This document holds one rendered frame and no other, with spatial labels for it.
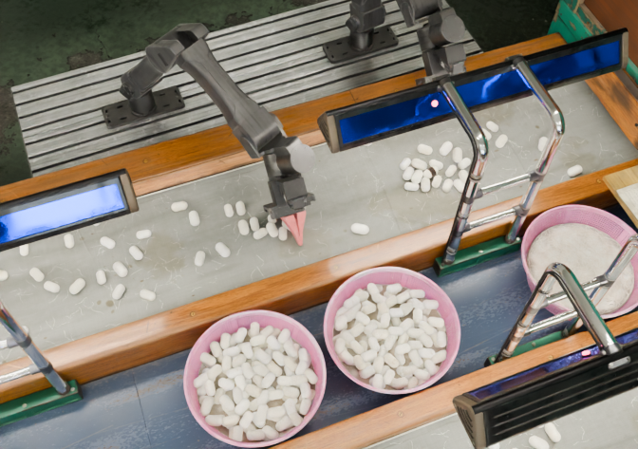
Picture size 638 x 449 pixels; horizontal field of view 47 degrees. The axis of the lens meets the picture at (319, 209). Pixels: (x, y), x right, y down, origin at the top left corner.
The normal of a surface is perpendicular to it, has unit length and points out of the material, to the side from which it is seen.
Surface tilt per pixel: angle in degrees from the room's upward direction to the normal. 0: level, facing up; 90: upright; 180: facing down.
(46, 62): 0
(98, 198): 58
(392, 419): 0
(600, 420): 0
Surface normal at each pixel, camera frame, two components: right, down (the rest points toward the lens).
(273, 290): 0.01, -0.55
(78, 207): 0.30, 0.37
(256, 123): 0.40, -0.18
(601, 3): -0.94, 0.29
